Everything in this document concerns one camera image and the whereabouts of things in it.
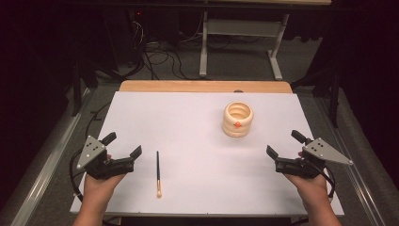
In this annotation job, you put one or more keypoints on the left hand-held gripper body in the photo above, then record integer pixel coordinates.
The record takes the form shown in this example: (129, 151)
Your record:
(91, 151)

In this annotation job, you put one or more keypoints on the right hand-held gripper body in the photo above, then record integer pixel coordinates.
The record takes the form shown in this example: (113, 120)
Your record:
(323, 151)

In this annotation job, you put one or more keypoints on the person's left hand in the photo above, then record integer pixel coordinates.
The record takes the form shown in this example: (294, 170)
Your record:
(98, 190)

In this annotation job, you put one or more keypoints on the person's right hand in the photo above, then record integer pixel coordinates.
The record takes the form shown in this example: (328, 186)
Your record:
(312, 190)

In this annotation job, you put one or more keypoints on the cream ribbed round pot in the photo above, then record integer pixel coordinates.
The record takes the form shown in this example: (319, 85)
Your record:
(237, 125)

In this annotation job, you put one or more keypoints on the black metal stand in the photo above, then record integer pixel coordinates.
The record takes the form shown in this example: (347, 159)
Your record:
(76, 91)
(334, 94)

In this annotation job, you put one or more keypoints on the white board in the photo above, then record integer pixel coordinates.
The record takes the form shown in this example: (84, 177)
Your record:
(200, 157)

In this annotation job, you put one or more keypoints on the wooden table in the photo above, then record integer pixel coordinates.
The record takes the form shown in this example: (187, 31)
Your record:
(204, 86)

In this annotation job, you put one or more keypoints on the aluminium floor rail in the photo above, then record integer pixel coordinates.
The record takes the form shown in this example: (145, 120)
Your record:
(47, 175)
(354, 169)

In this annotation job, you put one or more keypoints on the white metal table frame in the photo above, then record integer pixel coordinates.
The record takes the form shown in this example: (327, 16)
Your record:
(204, 47)

